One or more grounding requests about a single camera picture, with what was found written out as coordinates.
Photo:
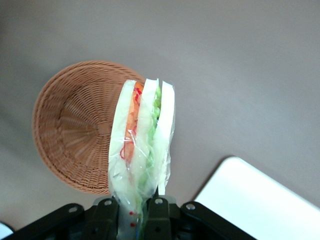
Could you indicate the beige rectangular tray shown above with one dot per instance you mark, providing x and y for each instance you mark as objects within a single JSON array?
[{"x": 262, "y": 207}]

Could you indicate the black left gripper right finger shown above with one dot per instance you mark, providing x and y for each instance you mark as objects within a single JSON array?
[{"x": 160, "y": 220}]

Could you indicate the triangle sandwich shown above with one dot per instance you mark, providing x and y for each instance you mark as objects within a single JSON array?
[{"x": 147, "y": 130}]

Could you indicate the round brown wicker basket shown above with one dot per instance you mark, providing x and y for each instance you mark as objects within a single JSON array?
[{"x": 75, "y": 125}]

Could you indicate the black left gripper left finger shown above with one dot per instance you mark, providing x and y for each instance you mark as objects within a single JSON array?
[{"x": 100, "y": 220}]

